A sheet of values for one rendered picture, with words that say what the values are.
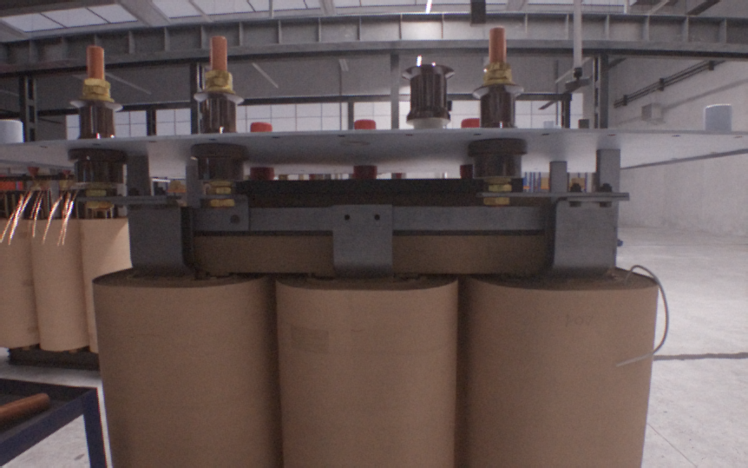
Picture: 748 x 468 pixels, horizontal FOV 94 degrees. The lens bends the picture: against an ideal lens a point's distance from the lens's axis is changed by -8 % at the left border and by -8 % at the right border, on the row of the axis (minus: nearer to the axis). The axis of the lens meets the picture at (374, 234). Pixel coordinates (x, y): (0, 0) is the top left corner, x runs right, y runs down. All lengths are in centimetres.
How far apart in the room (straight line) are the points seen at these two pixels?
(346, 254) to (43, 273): 287
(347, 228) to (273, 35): 910
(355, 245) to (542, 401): 49
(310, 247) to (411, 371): 35
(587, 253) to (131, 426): 103
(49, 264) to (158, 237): 252
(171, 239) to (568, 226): 81
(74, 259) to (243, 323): 258
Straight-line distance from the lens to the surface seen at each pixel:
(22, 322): 374
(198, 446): 98
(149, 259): 92
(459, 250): 87
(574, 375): 87
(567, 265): 84
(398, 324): 75
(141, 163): 100
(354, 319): 75
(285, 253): 89
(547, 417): 89
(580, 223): 84
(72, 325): 345
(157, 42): 1089
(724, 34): 1179
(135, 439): 104
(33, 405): 90
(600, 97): 1061
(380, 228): 75
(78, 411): 87
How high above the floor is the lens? 124
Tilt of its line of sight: 5 degrees down
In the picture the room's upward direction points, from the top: straight up
